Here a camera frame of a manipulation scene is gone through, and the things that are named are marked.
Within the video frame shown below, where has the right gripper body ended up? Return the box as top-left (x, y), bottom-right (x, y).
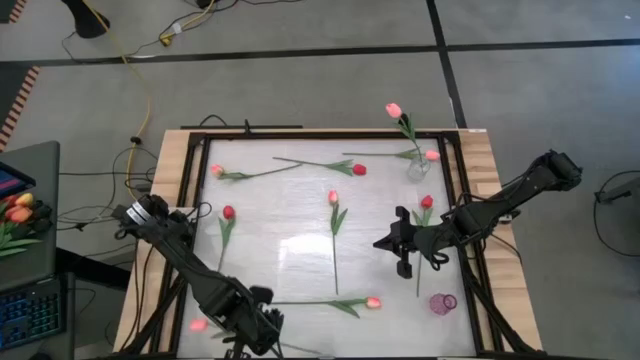
top-left (394, 205), bottom-right (449, 280)

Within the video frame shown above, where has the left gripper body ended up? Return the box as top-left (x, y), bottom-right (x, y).
top-left (219, 287), bottom-right (285, 351)

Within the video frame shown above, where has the red artificial tulip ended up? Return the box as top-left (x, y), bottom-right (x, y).
top-left (272, 156), bottom-right (369, 178)
top-left (410, 194), bottom-right (435, 299)
top-left (215, 204), bottom-right (238, 274)

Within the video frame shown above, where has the pink artificial tulip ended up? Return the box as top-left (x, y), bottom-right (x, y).
top-left (384, 102), bottom-right (426, 166)
top-left (188, 317), bottom-right (324, 357)
top-left (341, 148), bottom-right (442, 163)
top-left (268, 295), bottom-right (383, 320)
top-left (209, 163), bottom-right (304, 182)
top-left (326, 189), bottom-right (350, 296)

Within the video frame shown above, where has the purple glass vase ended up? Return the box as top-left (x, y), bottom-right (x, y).
top-left (428, 292), bottom-right (459, 317)

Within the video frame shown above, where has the clear glass vase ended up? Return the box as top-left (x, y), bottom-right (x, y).
top-left (406, 157), bottom-right (432, 183)

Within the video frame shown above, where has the black diagonal support strut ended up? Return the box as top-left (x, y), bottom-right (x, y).
top-left (457, 249), bottom-right (544, 359)
top-left (119, 239), bottom-right (189, 359)

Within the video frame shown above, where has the grey floor stand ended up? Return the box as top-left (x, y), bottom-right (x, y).
top-left (594, 177), bottom-right (640, 205)

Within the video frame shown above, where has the backlit black keyboard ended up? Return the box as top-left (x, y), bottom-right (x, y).
top-left (0, 277), bottom-right (69, 351)

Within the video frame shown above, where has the grey side desk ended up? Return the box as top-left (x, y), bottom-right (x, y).
top-left (0, 140), bottom-right (62, 294)

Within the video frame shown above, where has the orange tulip bunch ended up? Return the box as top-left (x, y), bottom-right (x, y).
top-left (0, 192), bottom-right (54, 259)

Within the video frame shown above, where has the dark tablet screen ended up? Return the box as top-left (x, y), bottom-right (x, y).
top-left (0, 160), bottom-right (37, 200)

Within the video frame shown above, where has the black stand base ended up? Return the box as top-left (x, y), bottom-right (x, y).
top-left (59, 0), bottom-right (111, 40)

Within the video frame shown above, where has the black table frame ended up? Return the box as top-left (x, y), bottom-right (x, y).
top-left (169, 130), bottom-right (486, 360)

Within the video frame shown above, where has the black cable ring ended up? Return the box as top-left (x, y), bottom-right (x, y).
top-left (592, 169), bottom-right (640, 259)

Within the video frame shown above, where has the black rail bar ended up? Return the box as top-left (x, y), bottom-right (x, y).
top-left (179, 118), bottom-right (304, 131)

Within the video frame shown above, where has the black floor cable bundle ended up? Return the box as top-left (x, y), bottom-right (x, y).
top-left (57, 144), bottom-right (159, 234)

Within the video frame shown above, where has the yellow floor cable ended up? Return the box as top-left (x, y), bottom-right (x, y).
top-left (82, 0), bottom-right (217, 199)

